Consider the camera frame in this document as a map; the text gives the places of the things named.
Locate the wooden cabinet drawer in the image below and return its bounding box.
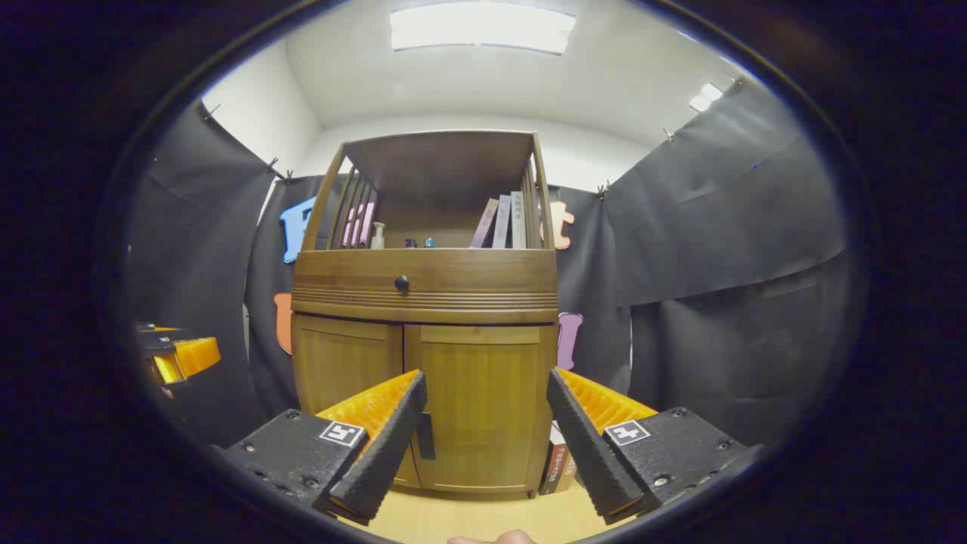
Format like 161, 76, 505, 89
291, 249, 560, 324

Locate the small ceiling light panel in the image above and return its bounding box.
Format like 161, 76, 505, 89
689, 82, 724, 113

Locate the black backdrop cloth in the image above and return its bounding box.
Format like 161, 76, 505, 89
125, 76, 851, 450

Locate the wooden cabinet door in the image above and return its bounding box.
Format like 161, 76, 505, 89
404, 325, 558, 496
293, 314, 422, 488

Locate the pale pink leaning book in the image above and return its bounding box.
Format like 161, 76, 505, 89
470, 198, 499, 249

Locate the large ceiling light panel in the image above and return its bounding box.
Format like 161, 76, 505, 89
389, 2, 576, 55

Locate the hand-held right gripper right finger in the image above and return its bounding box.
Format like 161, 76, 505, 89
545, 366, 764, 526

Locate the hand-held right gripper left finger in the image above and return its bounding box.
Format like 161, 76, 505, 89
219, 369, 428, 526

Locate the grey upright book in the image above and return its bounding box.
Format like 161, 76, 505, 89
493, 195, 513, 249

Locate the wooden double-door shoe cabinet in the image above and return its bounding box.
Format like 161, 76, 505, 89
291, 130, 560, 499

